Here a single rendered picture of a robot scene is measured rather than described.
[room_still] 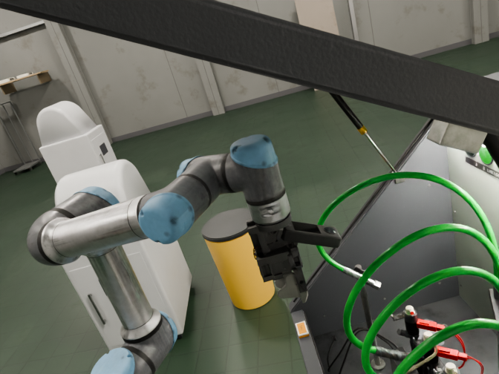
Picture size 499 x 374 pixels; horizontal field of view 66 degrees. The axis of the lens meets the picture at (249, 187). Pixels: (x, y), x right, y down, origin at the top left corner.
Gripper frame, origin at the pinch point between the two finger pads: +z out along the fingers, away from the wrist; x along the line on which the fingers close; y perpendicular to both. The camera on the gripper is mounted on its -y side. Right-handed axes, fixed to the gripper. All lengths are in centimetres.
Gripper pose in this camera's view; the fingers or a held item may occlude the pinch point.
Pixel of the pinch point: (305, 295)
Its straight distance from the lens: 83.6
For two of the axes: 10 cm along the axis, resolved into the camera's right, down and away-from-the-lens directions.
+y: -9.6, 2.8, 0.3
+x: 0.8, 3.7, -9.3
